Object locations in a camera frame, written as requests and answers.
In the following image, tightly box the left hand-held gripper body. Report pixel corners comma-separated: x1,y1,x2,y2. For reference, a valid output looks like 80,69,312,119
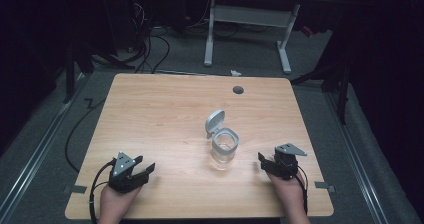
107,151,142,194

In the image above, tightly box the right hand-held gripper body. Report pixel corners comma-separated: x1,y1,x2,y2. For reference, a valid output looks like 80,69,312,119
266,142,308,181

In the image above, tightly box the clear jar with grey lid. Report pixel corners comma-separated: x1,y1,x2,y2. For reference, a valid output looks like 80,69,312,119
204,108,240,171

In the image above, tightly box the grey tape strip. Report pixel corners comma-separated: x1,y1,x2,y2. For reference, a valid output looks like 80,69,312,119
70,184,88,195
314,181,336,194

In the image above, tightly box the black metal stand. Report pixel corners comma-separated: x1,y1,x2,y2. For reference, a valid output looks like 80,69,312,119
289,33,354,125
62,33,96,104

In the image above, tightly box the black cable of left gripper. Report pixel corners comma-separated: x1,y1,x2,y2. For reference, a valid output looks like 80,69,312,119
88,159,116,224

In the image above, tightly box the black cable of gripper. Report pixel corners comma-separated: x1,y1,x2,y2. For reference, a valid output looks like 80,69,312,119
88,159,116,224
295,165,309,216

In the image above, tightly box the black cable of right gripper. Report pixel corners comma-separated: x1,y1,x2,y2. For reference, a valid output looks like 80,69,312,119
295,165,309,216

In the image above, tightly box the black floor cable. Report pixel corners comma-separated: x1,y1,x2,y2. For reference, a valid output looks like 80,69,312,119
64,97,107,174

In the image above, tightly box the bundle of black floor cables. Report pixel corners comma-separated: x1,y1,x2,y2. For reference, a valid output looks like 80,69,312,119
89,0,171,75

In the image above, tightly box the white desk frame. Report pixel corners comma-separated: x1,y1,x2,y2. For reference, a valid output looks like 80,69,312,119
203,0,344,75

